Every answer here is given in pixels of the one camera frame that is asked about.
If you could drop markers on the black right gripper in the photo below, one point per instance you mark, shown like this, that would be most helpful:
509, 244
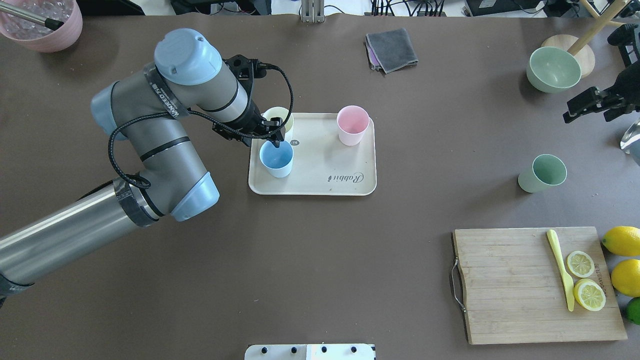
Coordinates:
625, 84

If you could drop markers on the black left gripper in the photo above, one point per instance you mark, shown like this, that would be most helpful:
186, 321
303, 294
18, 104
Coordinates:
253, 120

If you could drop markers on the blue cup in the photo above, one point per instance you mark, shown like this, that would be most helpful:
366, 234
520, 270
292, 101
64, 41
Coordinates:
278, 160

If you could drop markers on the cream white cup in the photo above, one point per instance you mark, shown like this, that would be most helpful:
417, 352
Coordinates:
284, 115

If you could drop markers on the pink cup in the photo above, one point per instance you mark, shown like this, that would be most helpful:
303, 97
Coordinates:
352, 122

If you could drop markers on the green cup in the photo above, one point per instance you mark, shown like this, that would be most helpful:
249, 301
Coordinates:
545, 171

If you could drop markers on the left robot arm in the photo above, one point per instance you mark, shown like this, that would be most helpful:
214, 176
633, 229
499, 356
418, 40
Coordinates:
159, 171

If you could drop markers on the cream rectangular tray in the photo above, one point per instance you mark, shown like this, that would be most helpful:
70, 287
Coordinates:
322, 164

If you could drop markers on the wooden cup tree stand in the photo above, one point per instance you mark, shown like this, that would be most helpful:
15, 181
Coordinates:
579, 47

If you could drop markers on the green bowl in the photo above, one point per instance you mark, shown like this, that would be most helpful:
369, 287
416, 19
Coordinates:
552, 70

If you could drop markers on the whole yellow lemon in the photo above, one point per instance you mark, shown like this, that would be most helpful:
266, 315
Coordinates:
622, 241
625, 277

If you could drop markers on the grey folded cloth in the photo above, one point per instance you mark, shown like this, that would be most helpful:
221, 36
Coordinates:
390, 50

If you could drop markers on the lemon half slice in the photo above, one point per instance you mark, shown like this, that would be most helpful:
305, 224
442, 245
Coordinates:
580, 264
588, 294

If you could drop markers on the yellow plastic knife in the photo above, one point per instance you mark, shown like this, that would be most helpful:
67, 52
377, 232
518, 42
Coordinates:
566, 279

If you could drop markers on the green lime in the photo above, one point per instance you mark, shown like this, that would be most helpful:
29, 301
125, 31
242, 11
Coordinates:
632, 311

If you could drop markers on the wooden cutting board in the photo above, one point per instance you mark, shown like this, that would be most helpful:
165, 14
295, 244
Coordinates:
512, 291

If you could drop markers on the metal muddler in bowl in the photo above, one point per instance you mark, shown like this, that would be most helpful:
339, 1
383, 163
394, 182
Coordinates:
18, 12

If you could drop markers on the pink bowl with ice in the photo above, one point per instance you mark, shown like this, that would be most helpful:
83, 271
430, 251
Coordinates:
37, 38

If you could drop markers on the aluminium frame post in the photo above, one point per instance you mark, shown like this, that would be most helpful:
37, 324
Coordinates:
312, 11

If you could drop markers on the white pedestal column base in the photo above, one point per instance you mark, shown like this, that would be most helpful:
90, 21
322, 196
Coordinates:
312, 351

